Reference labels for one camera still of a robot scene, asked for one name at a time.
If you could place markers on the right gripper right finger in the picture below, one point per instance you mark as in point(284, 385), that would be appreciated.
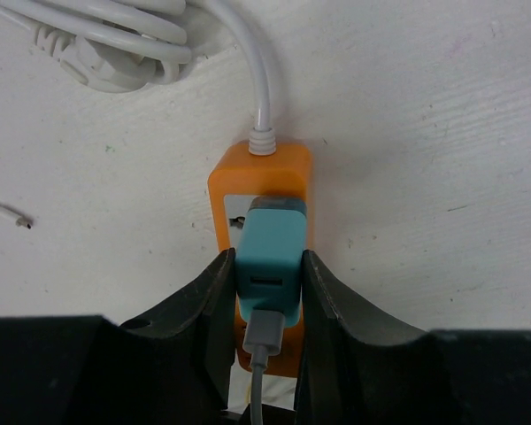
point(356, 356)

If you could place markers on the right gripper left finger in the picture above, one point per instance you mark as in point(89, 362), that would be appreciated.
point(192, 339)

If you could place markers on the teal usb charger plug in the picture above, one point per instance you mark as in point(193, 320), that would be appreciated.
point(268, 257)

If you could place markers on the orange power strip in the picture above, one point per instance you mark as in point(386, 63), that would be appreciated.
point(235, 181)

